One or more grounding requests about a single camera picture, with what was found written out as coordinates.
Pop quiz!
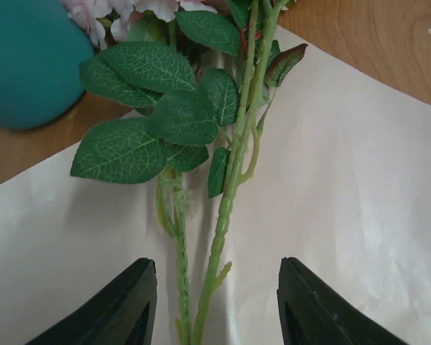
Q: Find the pink bouquet wrapping paper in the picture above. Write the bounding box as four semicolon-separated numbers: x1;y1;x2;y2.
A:
0;45;431;344

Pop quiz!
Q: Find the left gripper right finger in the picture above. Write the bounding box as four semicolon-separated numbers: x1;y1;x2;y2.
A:
277;257;401;345

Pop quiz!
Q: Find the artificial flower bunch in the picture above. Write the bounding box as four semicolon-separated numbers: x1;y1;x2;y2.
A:
67;1;306;344

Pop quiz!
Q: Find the teal cone vase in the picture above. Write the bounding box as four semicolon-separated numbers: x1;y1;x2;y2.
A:
0;1;93;130

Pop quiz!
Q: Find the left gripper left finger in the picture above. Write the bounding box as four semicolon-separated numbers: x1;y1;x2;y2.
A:
29;258;157;345

